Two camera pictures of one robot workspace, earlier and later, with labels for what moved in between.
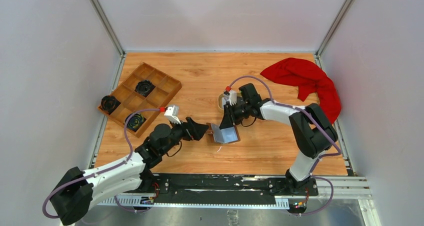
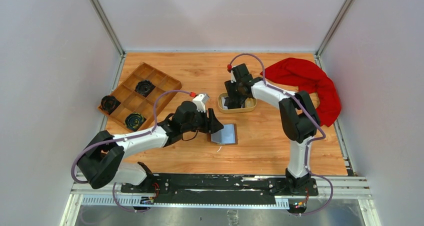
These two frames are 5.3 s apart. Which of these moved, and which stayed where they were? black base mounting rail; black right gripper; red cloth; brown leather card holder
Moved: black right gripper
Stayed: brown leather card holder; black base mounting rail; red cloth
